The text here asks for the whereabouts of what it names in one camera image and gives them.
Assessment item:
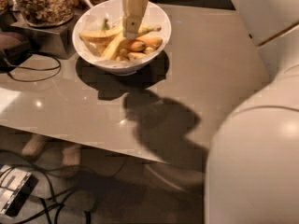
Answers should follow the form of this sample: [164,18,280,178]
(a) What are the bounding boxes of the black cables on floor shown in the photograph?
[0,149,94,224]

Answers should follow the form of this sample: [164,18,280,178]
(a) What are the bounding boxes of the white ceramic bowl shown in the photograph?
[72,0,171,76]

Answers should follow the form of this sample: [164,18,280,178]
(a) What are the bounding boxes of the small orange right banana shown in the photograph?
[137,35,163,49]

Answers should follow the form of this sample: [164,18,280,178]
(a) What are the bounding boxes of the long yellow front banana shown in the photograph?
[102,24,162,60]

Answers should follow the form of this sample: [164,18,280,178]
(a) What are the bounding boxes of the glass jar of nuts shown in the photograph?
[17,0,74,27]

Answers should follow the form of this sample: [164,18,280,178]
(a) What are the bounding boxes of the dark metal stand block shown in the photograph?
[10,13,78,59]

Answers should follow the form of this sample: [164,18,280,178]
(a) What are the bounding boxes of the small orange banana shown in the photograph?
[121,40,146,52]
[137,35,163,49]

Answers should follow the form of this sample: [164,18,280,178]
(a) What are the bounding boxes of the long yellow rear banana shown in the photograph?
[79,21,123,43]

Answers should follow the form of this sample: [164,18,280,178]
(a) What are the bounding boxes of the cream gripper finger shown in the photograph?
[122,0,149,39]

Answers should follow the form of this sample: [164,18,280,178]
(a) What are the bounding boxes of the dark round object left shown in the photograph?
[0,32,31,69]

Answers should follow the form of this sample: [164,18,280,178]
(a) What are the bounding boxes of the long yellow banana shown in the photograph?
[79,21,123,43]
[102,24,162,60]

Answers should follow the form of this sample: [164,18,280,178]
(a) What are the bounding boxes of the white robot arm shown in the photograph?
[170,0,299,224]

